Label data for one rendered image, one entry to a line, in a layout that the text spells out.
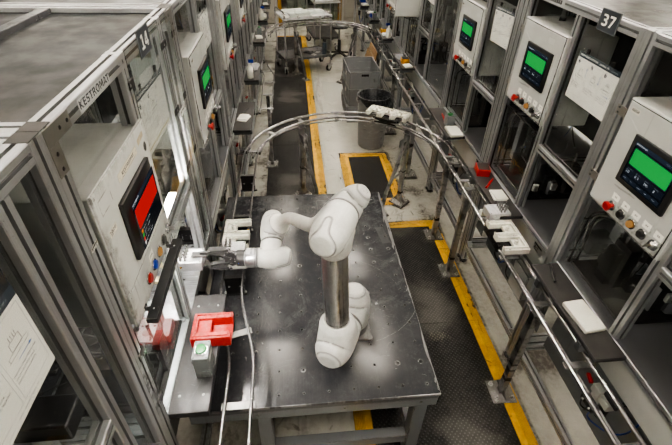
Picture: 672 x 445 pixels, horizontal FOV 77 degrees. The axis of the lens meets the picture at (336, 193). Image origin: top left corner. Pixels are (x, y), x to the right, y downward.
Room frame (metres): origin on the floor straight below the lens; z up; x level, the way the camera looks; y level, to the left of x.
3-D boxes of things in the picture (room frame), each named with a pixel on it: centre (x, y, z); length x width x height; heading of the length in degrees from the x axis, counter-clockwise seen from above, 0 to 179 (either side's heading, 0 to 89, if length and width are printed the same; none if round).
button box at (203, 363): (0.93, 0.49, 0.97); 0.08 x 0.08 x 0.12; 6
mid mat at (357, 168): (3.72, -0.34, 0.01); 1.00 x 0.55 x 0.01; 6
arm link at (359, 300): (1.31, -0.09, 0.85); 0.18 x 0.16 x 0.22; 160
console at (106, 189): (0.96, 0.70, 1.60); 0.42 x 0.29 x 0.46; 6
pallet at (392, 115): (3.40, -0.43, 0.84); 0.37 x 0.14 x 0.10; 64
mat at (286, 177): (6.08, 0.69, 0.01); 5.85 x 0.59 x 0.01; 6
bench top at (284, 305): (1.67, 0.13, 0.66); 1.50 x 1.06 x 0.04; 6
